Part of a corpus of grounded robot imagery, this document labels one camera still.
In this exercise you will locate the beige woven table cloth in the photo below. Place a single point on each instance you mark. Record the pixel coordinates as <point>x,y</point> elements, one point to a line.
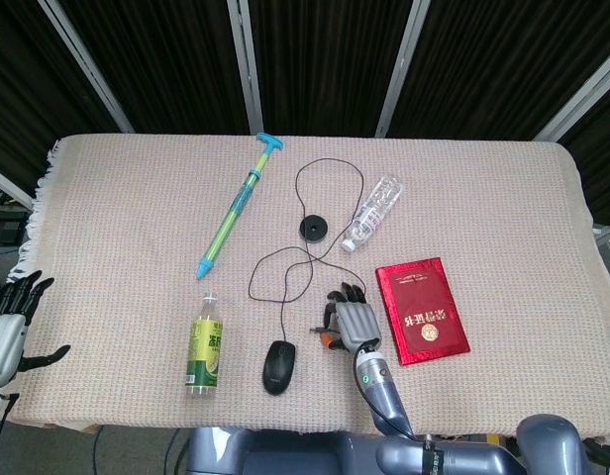
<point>483,198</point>

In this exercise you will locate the black round disc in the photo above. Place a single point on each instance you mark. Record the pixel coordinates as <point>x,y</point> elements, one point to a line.
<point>321,230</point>

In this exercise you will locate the right blue grey robot arm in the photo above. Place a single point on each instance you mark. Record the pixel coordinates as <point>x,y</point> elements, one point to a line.
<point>384,396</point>

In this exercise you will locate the blue green water gun toy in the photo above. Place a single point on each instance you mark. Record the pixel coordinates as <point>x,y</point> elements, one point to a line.
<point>231,215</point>

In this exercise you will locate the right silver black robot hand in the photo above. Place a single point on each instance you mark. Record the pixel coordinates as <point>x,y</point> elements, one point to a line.
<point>357,324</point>

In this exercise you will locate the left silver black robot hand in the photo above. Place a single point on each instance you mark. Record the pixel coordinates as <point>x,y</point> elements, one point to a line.
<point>5,341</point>

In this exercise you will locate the green label lemon tea bottle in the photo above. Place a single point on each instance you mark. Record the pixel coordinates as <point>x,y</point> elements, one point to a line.
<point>204,351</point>

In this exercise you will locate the blue grey robot torso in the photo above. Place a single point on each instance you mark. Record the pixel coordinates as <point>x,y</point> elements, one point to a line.
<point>285,455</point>

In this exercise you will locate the black computer mouse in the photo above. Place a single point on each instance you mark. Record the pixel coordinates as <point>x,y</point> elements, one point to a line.
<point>279,368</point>

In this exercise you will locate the clear water bottle white cap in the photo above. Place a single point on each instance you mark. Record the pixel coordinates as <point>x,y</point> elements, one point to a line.
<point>372,215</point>

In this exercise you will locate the red certificate booklet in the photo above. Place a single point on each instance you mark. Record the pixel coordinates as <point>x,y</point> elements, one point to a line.
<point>419,307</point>

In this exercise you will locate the grey metal frame post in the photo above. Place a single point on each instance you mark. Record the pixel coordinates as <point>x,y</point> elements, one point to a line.
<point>87,64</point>
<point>246,66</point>
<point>10,190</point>
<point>582,101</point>
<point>400,66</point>

